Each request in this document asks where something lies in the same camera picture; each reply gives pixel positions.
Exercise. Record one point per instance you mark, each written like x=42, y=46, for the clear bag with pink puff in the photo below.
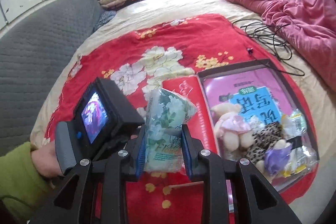
x=302, y=161

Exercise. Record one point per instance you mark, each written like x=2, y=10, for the leopard print scrunchie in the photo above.
x=265, y=134

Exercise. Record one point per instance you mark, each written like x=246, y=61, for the pink quilt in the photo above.
x=302, y=24

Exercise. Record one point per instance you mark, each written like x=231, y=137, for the red floral blanket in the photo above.
x=157, y=37

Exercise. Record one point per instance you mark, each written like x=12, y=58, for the grey quilted headboard cover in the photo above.
x=39, y=56

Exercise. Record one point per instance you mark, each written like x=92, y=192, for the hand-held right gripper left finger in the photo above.
x=140, y=150

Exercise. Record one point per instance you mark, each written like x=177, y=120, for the green floral tissue pack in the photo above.
x=162, y=119

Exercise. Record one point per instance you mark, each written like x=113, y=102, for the white patterned scrunchie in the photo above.
x=256, y=123

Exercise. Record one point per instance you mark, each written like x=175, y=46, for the person's left forearm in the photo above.
x=18, y=179

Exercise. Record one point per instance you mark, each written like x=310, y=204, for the blue patterned pillow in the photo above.
x=105, y=19

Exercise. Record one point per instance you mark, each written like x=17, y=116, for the red tissue box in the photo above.
x=183, y=98

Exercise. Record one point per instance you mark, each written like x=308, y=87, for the teddy bear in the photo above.
x=231, y=121
x=275, y=158

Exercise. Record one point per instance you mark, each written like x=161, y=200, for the wooden rod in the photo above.
x=183, y=184

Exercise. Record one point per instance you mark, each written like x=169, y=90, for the person's left hand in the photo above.
x=44, y=161

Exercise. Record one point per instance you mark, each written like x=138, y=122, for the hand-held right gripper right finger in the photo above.
x=186, y=150

